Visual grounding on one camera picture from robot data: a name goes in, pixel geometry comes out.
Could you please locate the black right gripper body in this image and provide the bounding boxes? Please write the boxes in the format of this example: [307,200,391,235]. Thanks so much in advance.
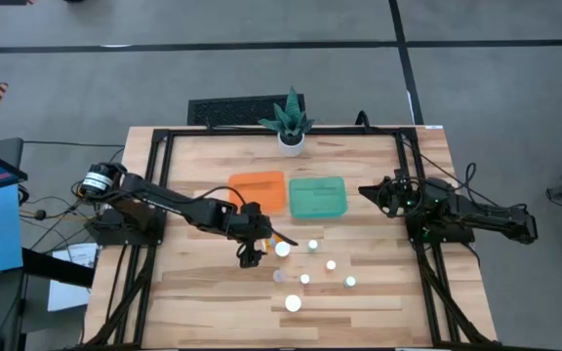
[377,169,426,219]

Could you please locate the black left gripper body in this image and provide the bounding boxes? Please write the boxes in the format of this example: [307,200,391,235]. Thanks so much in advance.
[234,200,275,244]

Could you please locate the large-capped orange medicine bottle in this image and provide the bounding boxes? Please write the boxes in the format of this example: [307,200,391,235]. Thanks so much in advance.
[283,293,303,314]

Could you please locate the orange plastic bin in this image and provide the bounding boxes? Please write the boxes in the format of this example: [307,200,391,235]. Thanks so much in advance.
[226,170,288,215]

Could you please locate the green plastic bin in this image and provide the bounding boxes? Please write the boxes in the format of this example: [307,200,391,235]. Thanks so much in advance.
[288,175,349,219]

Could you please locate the white plant pot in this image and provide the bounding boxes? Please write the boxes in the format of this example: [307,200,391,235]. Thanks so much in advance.
[277,131,306,158]

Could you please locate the green snake plant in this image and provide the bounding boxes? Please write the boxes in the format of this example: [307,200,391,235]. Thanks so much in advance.
[257,86,316,138]

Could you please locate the black ribbed floor mat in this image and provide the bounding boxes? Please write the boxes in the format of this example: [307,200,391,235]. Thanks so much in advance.
[186,94,306,128]

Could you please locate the white printed paper sheets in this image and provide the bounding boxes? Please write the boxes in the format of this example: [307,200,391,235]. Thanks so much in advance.
[46,242,100,313]

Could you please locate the black side table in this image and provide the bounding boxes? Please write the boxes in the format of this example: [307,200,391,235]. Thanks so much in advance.
[20,246,96,289]

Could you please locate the dark grey box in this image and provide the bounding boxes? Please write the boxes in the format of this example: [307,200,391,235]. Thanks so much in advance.
[0,137,24,170]

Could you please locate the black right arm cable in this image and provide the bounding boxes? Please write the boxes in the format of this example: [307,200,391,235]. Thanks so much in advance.
[400,138,529,212]

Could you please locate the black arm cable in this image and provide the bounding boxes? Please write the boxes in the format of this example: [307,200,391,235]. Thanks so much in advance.
[176,184,249,209]
[400,138,529,212]

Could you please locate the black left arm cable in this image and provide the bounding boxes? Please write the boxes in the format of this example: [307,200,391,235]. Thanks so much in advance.
[176,184,249,209]

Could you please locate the short black looped cable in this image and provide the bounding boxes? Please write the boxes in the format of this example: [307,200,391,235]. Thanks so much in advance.
[356,110,373,134]

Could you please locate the black aluminium table frame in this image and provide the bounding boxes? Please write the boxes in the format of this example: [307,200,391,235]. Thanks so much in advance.
[73,127,502,351]

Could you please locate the black floor cable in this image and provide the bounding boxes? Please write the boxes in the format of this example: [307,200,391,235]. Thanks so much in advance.
[21,139,126,149]

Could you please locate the black power plug cable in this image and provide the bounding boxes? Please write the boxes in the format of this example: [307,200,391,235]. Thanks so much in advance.
[17,194,97,254]

